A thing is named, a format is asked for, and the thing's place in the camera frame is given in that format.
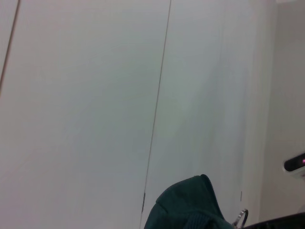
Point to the dark teal insulated lunch bag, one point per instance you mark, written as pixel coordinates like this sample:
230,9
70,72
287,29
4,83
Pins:
186,207

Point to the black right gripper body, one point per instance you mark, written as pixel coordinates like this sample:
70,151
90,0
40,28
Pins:
276,223

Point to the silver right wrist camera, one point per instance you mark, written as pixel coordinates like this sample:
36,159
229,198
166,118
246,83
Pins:
295,164

